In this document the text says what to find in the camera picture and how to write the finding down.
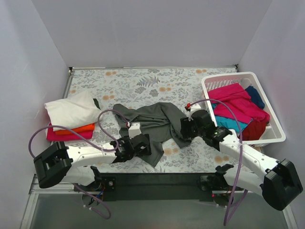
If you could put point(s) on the grey t shirt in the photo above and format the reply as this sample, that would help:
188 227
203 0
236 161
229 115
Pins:
161 121

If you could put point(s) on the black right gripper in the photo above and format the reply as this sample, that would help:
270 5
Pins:
186 127

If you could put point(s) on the teal t shirt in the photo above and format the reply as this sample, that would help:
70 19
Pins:
229 123

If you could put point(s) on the folded dark green t shirt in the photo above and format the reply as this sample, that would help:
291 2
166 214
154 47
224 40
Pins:
96 103

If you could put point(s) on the pink t shirt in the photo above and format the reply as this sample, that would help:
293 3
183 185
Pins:
236 102

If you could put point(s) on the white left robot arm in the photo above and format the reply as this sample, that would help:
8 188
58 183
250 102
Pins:
71 164

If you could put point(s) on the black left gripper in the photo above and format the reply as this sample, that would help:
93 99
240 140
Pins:
143 145

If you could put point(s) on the floral patterned table mat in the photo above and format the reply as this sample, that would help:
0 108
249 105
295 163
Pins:
135 88

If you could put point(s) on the folded white t shirt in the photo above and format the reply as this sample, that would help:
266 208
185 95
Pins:
73 112

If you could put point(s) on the aluminium frame rail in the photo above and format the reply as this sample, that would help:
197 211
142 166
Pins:
35 191

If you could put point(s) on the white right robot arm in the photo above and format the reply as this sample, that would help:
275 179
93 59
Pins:
276 181

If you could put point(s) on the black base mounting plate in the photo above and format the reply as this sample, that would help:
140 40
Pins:
158 186

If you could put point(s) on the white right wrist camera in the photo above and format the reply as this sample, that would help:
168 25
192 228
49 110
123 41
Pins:
192 108

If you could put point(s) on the navy blue t shirt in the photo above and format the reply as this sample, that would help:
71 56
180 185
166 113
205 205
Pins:
255 97

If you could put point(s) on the folded orange t shirt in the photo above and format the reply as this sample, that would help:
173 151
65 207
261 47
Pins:
78 130

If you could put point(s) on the folded magenta t shirt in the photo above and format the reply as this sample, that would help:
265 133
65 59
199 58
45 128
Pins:
51 136

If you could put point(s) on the white plastic laundry basket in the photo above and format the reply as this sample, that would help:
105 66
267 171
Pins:
273 132

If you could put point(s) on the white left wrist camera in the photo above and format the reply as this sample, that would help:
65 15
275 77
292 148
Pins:
134 130

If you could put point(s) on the dark red t shirt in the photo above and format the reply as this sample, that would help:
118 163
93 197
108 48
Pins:
253 131

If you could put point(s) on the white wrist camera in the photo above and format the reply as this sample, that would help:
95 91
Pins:
134 130
192 108

